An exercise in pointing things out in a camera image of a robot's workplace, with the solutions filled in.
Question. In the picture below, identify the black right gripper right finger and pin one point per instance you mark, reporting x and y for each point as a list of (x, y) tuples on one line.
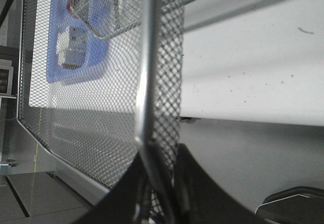
[(200, 199)]

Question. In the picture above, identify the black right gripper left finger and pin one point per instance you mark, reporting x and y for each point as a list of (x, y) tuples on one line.
[(130, 199)]

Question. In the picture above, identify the white circuit breaker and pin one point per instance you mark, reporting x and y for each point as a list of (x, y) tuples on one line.
[(71, 47)]

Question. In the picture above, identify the blue plastic tray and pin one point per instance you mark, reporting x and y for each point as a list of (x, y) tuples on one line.
[(92, 68)]

